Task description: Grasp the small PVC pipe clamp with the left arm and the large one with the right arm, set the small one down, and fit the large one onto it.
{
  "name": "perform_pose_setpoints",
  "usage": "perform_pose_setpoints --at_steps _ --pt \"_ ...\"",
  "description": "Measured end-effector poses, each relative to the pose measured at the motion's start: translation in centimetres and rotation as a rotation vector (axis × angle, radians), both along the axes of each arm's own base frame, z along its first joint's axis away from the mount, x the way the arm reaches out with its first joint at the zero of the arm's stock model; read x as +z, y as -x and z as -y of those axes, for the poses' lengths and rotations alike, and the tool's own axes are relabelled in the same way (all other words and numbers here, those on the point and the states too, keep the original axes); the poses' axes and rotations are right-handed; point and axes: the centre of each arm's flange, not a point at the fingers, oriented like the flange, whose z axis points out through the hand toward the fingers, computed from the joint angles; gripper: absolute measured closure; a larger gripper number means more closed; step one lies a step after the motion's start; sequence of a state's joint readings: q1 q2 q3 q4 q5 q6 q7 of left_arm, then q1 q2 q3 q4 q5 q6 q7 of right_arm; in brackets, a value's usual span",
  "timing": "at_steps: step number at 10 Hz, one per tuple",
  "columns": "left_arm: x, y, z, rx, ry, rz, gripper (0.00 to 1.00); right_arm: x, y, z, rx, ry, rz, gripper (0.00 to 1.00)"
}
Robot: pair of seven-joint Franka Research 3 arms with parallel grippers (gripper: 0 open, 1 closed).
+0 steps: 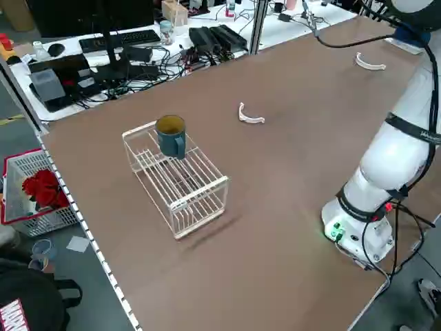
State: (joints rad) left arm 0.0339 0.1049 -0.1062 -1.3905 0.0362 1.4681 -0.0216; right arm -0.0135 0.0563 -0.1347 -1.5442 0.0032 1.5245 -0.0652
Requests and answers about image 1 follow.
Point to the grey white sneaker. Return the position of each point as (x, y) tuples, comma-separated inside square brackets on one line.
[(430, 293)]

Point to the grey box device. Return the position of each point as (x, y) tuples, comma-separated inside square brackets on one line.
[(48, 86)]

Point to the black backpack with red logo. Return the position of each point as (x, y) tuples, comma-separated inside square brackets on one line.
[(27, 296)]

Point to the red emergency stop button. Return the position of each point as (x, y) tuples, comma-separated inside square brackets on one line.
[(4, 39)]

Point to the large white PVC pipe clamp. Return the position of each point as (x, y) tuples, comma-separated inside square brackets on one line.
[(370, 67)]

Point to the black white striped edge strip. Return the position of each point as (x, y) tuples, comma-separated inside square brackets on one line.
[(86, 231)]

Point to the black computer mouse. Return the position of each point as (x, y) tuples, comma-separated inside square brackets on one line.
[(56, 49)]

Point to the black mug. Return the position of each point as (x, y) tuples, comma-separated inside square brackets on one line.
[(278, 7)]

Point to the large black power adapter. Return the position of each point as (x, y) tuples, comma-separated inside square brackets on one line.
[(229, 36), (203, 38)]

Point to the glass jar with teal lid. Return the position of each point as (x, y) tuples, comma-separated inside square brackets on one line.
[(166, 32)]

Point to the white flat board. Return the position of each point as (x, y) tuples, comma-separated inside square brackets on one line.
[(403, 46)]

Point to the clear plastic cup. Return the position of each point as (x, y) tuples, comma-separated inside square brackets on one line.
[(43, 248)]

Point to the aluminium frame post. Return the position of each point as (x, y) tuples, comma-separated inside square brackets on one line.
[(20, 93), (258, 24)]

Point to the small white PVC pipe clamp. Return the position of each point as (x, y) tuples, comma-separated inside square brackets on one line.
[(255, 120)]

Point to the teal mug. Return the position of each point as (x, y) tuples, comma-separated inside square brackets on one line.
[(169, 145)]

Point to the white desk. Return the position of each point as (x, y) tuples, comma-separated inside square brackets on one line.
[(275, 31)]

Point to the blue box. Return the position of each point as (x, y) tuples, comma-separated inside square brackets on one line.
[(410, 36)]

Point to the clear plastic bottle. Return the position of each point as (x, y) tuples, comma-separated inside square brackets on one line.
[(39, 51)]

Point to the pink cup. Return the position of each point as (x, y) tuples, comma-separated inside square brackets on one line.
[(291, 4)]

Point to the bottle with red label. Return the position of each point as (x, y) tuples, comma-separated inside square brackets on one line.
[(230, 8)]

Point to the small black power adapter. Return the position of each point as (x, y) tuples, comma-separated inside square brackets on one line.
[(285, 17)]

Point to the white basket with red rim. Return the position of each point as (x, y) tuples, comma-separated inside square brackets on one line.
[(20, 224)]

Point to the wooden tissue box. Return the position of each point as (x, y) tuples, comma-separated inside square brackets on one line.
[(175, 12)]

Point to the black computer monitor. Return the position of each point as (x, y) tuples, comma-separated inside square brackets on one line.
[(86, 17)]

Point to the black keyboard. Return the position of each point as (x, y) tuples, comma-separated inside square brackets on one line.
[(138, 37)]

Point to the white card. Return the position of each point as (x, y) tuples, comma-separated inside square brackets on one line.
[(78, 244)]

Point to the red artificial flowers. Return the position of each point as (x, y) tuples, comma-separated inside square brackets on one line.
[(44, 189)]

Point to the brown cardboard box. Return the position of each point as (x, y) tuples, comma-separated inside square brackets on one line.
[(19, 13)]

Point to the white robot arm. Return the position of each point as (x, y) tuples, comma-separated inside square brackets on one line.
[(389, 162)]

